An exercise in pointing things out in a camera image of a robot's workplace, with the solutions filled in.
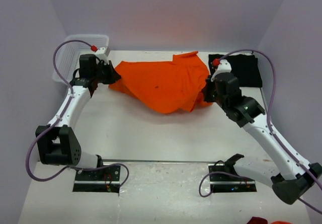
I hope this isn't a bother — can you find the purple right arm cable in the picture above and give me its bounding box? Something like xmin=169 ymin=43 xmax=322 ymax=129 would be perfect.
xmin=212 ymin=49 xmax=322 ymax=214

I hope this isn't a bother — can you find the white plastic mesh basket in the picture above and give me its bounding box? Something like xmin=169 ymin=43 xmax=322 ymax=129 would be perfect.
xmin=56 ymin=34 xmax=109 ymax=82

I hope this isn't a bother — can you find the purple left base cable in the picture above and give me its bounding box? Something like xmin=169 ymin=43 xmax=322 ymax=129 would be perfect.
xmin=75 ymin=163 xmax=130 ymax=191

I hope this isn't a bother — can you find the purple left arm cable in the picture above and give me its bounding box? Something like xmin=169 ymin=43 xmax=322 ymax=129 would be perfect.
xmin=25 ymin=39 xmax=98 ymax=182

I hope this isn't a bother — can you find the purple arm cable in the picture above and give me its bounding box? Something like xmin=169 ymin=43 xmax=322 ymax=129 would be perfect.
xmin=212 ymin=49 xmax=322 ymax=214
xmin=25 ymin=39 xmax=98 ymax=182

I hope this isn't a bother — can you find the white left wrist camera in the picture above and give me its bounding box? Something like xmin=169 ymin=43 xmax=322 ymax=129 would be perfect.
xmin=95 ymin=47 xmax=110 ymax=59

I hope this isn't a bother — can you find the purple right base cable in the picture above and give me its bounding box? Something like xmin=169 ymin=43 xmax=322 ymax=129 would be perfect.
xmin=198 ymin=171 xmax=252 ymax=197

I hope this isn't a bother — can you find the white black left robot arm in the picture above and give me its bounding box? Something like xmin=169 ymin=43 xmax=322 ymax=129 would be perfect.
xmin=36 ymin=53 xmax=121 ymax=180

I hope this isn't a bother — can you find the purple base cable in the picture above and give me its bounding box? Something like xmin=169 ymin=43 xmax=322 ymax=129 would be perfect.
xmin=198 ymin=171 xmax=252 ymax=197
xmin=75 ymin=163 xmax=130 ymax=191

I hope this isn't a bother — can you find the folded black t shirt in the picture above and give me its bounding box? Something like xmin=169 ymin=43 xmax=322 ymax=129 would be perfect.
xmin=208 ymin=53 xmax=263 ymax=88

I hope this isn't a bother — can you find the orange t shirt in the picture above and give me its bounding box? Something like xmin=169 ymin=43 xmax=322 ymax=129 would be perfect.
xmin=109 ymin=51 xmax=211 ymax=114

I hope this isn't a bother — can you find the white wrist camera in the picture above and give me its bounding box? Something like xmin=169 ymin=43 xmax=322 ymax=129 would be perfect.
xmin=95 ymin=47 xmax=110 ymax=59
xmin=211 ymin=59 xmax=231 ymax=82

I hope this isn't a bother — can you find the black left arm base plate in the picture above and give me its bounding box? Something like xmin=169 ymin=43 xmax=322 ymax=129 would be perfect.
xmin=72 ymin=165 xmax=121 ymax=194

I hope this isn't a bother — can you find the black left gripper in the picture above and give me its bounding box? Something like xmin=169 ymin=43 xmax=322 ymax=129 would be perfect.
xmin=92 ymin=60 xmax=120 ymax=85

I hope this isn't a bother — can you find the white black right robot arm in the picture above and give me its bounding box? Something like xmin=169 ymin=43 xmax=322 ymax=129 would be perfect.
xmin=203 ymin=72 xmax=321 ymax=205

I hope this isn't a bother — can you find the dark red cloth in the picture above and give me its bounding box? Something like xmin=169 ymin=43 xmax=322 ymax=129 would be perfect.
xmin=247 ymin=216 xmax=268 ymax=224

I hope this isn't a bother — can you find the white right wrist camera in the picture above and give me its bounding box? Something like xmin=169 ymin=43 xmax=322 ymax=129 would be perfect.
xmin=211 ymin=59 xmax=231 ymax=82

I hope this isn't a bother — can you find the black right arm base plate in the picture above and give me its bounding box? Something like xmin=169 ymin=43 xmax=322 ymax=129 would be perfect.
xmin=209 ymin=174 xmax=257 ymax=193

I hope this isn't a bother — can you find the orange cloth at edge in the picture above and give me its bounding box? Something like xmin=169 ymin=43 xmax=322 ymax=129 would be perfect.
xmin=271 ymin=220 xmax=292 ymax=224

